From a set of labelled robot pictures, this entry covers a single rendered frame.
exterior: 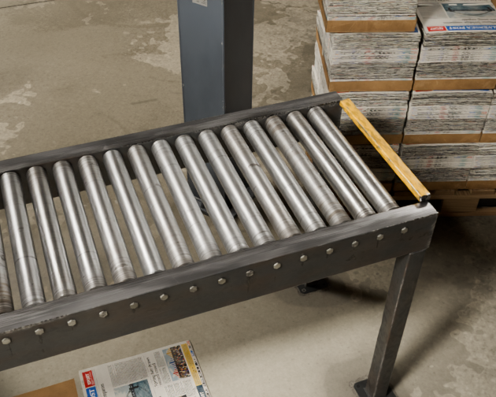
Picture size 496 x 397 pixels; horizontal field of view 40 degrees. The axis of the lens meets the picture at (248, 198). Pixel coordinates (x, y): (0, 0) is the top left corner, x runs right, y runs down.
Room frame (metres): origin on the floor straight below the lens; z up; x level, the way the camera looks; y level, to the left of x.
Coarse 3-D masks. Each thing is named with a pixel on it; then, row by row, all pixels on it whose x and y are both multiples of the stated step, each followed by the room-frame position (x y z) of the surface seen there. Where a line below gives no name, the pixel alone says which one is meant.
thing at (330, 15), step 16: (336, 0) 1.98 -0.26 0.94; (352, 0) 1.98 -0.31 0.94; (368, 0) 1.98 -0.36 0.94; (384, 0) 1.99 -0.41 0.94; (400, 0) 1.99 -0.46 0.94; (416, 0) 1.99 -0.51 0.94; (336, 16) 1.98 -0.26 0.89; (352, 16) 1.98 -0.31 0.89; (368, 16) 1.98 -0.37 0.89; (384, 16) 1.99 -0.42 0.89; (400, 16) 1.99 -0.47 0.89
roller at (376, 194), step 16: (320, 112) 1.59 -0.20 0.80; (320, 128) 1.53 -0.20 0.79; (336, 128) 1.51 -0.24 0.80; (336, 144) 1.45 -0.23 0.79; (352, 160) 1.38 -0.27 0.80; (352, 176) 1.34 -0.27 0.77; (368, 176) 1.31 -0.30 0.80; (368, 192) 1.27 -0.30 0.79; (384, 192) 1.26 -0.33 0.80; (384, 208) 1.21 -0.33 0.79
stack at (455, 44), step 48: (432, 0) 2.23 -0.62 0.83; (480, 0) 2.23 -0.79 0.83; (336, 48) 1.98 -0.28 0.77; (384, 48) 1.99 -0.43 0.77; (432, 48) 2.01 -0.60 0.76; (480, 48) 2.02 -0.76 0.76; (384, 96) 1.99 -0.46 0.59; (432, 96) 2.00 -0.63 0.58; (480, 96) 2.01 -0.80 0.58; (432, 144) 2.01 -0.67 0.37; (480, 144) 2.02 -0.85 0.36; (432, 192) 2.03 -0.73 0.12; (480, 192) 2.02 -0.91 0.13
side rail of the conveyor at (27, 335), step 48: (288, 240) 1.08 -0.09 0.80; (336, 240) 1.09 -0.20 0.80; (384, 240) 1.13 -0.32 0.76; (96, 288) 0.93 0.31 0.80; (144, 288) 0.94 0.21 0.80; (192, 288) 0.96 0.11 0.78; (240, 288) 1.00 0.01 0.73; (0, 336) 0.81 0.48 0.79; (48, 336) 0.85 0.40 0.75; (96, 336) 0.88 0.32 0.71
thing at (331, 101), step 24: (312, 96) 1.66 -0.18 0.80; (336, 96) 1.67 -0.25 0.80; (216, 120) 1.54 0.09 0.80; (240, 120) 1.54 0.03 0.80; (264, 120) 1.56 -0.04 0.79; (336, 120) 1.65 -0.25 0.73; (96, 144) 1.42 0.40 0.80; (120, 144) 1.42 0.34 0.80; (144, 144) 1.43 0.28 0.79; (0, 168) 1.32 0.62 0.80; (24, 168) 1.32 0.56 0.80; (48, 168) 1.34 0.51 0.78; (72, 168) 1.36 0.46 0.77; (0, 192) 1.29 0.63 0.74; (24, 192) 1.31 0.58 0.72
